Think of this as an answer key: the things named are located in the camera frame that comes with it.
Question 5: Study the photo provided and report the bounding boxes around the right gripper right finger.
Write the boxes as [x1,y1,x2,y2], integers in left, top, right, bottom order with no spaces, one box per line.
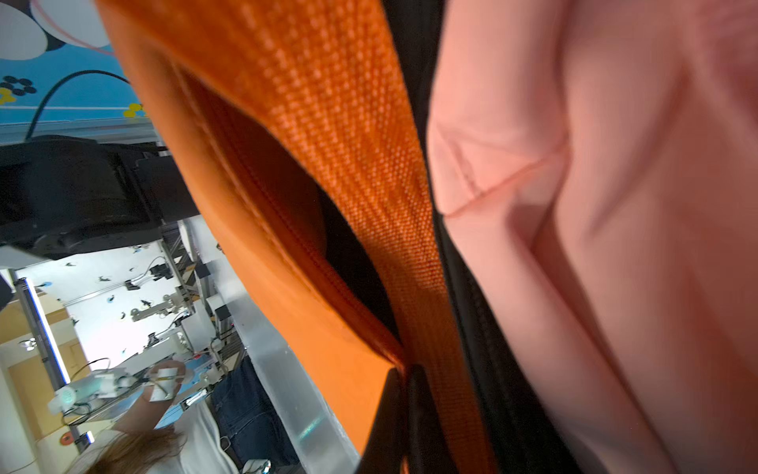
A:
[407,365,458,474]

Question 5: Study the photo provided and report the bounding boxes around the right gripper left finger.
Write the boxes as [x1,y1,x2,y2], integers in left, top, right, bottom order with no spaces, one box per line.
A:
[355,369,407,474]

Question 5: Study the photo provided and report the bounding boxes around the black sling bag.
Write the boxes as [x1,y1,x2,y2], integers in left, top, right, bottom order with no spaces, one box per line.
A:
[319,0,582,474]

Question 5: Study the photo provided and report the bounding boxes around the pink sling bag long strap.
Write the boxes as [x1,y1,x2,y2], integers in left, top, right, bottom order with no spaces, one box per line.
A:
[427,0,758,474]

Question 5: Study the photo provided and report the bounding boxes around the orange sling bag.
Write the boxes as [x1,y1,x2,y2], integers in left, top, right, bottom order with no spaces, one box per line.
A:
[97,1,497,473]

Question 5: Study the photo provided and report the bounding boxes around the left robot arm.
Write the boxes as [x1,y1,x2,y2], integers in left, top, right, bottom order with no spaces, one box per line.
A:
[1,135,199,260]

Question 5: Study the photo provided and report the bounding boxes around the person outside enclosure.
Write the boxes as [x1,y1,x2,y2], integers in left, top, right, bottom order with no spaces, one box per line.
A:
[67,355,304,473]

